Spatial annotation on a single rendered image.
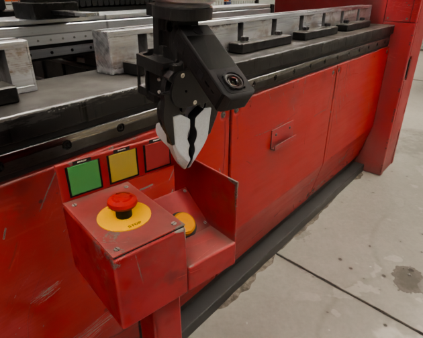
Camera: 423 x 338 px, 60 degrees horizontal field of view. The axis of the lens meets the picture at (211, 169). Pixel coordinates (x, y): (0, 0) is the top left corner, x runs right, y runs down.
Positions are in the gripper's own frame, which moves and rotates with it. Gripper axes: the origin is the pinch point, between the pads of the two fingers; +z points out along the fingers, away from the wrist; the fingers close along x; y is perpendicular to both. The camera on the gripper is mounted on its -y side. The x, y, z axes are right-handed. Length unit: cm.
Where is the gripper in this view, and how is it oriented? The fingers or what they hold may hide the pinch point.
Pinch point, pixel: (189, 161)
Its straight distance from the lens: 51.5
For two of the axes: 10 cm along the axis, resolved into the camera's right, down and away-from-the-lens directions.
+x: -7.6, 2.9, -5.8
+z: -0.6, 8.6, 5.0
